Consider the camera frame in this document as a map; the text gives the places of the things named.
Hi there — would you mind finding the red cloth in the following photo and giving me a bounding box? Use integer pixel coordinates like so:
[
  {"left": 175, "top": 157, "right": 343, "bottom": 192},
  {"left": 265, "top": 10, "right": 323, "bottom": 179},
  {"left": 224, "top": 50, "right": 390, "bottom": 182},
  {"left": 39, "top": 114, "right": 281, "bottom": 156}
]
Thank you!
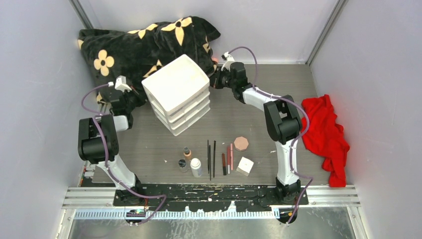
[{"left": 302, "top": 95, "right": 350, "bottom": 187}]

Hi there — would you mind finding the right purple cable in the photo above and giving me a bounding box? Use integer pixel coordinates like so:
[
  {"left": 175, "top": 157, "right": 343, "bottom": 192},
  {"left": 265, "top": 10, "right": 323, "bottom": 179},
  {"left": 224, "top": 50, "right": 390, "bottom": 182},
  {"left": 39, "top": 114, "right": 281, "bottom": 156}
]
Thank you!
[{"left": 227, "top": 46, "right": 314, "bottom": 226}]

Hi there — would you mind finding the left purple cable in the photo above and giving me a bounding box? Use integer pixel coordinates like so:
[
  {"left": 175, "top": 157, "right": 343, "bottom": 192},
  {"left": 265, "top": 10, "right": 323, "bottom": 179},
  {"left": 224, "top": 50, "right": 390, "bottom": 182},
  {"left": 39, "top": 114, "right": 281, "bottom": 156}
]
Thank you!
[{"left": 81, "top": 83, "right": 167, "bottom": 226}]

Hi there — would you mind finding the pink octagonal compact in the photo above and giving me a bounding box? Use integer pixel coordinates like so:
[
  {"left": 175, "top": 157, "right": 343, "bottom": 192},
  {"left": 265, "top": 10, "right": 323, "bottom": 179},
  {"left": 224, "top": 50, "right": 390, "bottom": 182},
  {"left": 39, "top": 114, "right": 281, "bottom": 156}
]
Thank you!
[{"left": 233, "top": 136, "right": 249, "bottom": 152}]

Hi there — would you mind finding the thick black makeup pencil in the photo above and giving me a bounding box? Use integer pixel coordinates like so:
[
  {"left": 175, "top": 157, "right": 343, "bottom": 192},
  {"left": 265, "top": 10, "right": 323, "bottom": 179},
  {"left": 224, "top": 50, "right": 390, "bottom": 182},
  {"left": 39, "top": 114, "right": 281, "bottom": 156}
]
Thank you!
[{"left": 212, "top": 140, "right": 216, "bottom": 178}]

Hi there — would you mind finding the red silver lip pencil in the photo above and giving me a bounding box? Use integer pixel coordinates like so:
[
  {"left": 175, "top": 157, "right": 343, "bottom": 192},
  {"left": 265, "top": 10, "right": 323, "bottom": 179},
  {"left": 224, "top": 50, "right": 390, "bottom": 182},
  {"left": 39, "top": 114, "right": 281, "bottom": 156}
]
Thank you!
[{"left": 226, "top": 145, "right": 231, "bottom": 175}]

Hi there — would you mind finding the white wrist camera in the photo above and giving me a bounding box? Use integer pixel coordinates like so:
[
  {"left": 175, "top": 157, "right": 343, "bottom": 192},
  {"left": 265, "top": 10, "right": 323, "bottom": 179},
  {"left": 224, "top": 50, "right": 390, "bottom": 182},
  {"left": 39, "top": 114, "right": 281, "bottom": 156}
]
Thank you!
[
  {"left": 221, "top": 52, "right": 235, "bottom": 71},
  {"left": 114, "top": 75, "right": 132, "bottom": 93}
]

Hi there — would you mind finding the aluminium frame rail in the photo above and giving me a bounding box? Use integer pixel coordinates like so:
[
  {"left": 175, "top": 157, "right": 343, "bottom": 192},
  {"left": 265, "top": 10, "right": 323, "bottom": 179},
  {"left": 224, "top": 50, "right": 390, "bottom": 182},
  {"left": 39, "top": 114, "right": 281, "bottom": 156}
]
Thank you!
[{"left": 62, "top": 184, "right": 361, "bottom": 223}]

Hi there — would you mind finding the short black makeup pencil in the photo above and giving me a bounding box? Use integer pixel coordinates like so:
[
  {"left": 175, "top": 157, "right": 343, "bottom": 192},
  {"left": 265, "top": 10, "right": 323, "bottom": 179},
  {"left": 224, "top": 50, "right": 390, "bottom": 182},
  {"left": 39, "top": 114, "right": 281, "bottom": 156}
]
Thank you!
[{"left": 209, "top": 149, "right": 212, "bottom": 181}]

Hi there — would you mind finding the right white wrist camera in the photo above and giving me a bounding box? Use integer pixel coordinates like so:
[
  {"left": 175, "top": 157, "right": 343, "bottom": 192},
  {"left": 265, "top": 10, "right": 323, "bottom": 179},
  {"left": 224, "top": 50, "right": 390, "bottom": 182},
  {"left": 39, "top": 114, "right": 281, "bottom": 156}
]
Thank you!
[{"left": 221, "top": 52, "right": 235, "bottom": 71}]

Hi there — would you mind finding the dark red lipstick tube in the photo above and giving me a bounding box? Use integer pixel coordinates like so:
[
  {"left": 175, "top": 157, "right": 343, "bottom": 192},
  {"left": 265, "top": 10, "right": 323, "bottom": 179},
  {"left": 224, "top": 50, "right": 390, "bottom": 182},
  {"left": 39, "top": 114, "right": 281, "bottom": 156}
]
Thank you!
[{"left": 221, "top": 153, "right": 227, "bottom": 176}]

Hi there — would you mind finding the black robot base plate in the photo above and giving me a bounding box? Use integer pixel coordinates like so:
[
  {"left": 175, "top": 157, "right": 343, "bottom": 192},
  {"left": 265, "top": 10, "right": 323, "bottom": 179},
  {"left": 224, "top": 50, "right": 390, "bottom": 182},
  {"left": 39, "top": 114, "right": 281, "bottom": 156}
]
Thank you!
[{"left": 113, "top": 183, "right": 309, "bottom": 214}]

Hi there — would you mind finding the white plastic drawer organizer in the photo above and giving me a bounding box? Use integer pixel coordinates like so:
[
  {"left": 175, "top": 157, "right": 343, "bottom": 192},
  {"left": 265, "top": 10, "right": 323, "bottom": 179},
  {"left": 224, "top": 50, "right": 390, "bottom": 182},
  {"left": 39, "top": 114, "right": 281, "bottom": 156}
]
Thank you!
[{"left": 142, "top": 54, "right": 210, "bottom": 136}]

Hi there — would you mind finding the black floral plush blanket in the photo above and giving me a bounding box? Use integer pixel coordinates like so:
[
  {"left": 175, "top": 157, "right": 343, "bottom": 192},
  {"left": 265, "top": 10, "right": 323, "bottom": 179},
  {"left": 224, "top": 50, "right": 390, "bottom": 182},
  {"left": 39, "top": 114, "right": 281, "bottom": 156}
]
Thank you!
[{"left": 78, "top": 16, "right": 221, "bottom": 105}]

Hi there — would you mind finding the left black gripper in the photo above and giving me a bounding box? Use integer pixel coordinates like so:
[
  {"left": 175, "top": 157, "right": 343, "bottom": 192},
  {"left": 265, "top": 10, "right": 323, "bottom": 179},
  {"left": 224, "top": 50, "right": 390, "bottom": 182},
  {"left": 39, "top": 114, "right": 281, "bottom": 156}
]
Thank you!
[{"left": 123, "top": 85, "right": 151, "bottom": 113}]

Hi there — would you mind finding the pink lip gloss tube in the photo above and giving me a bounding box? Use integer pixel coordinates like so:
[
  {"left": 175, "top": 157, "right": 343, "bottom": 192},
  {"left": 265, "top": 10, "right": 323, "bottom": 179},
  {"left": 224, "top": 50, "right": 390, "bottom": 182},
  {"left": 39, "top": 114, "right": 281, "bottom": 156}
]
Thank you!
[{"left": 230, "top": 143, "right": 234, "bottom": 171}]

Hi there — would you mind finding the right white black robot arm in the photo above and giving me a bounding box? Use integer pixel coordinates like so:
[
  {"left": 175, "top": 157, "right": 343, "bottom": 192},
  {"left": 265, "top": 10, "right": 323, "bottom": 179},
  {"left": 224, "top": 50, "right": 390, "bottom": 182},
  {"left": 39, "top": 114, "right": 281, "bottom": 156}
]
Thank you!
[{"left": 210, "top": 62, "right": 302, "bottom": 205}]

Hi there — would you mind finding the tan foundation bottle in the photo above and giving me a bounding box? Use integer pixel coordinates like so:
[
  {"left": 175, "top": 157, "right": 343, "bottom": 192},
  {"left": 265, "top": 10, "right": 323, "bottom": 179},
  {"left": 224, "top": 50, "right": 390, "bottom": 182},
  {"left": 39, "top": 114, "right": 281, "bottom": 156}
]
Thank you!
[{"left": 183, "top": 147, "right": 192, "bottom": 161}]

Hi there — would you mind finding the white cube box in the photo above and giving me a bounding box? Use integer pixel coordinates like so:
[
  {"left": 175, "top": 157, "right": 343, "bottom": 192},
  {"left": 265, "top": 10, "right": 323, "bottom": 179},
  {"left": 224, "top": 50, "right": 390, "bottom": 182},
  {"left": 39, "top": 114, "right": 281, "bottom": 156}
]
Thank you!
[{"left": 236, "top": 157, "right": 254, "bottom": 177}]

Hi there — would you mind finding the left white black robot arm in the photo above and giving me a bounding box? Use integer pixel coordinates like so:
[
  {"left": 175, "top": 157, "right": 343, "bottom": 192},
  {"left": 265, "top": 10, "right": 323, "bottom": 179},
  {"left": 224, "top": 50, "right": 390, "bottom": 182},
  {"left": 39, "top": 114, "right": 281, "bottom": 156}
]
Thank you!
[{"left": 78, "top": 92, "right": 145, "bottom": 206}]

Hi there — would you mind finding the clear jar black lid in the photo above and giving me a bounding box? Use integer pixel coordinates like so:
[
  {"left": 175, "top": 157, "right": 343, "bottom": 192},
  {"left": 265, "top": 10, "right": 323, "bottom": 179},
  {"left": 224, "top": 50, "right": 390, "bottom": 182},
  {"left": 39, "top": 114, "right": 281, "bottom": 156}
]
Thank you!
[{"left": 178, "top": 159, "right": 188, "bottom": 173}]

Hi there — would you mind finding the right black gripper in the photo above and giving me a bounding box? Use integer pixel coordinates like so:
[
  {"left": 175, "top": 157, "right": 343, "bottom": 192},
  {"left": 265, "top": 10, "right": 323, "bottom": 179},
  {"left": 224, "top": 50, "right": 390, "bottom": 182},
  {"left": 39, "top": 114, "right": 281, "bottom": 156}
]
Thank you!
[{"left": 204, "top": 67, "right": 235, "bottom": 90}]

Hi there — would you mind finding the purple cable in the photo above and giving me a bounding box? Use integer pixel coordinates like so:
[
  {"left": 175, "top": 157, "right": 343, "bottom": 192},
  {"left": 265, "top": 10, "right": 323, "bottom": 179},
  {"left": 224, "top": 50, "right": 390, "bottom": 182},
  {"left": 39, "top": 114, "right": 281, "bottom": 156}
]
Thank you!
[
  {"left": 227, "top": 46, "right": 314, "bottom": 226},
  {"left": 81, "top": 83, "right": 167, "bottom": 226}
]

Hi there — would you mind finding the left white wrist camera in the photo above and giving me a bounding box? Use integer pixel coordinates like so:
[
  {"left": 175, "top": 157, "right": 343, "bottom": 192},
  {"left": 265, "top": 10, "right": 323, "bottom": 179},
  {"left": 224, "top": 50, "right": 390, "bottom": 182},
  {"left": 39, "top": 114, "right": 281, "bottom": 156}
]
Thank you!
[{"left": 114, "top": 75, "right": 132, "bottom": 93}]

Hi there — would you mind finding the white plastic bottle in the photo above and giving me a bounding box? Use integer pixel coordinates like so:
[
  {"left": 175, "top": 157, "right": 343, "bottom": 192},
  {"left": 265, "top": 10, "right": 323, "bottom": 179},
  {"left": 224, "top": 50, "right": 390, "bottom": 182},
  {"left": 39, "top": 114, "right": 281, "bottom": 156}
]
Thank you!
[{"left": 190, "top": 158, "right": 202, "bottom": 177}]

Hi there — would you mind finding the small green circuit board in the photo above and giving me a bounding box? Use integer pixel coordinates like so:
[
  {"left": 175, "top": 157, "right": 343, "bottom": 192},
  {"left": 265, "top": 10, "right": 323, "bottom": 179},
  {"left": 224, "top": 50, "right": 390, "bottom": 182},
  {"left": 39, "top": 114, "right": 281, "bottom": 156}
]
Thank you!
[{"left": 126, "top": 209, "right": 146, "bottom": 218}]

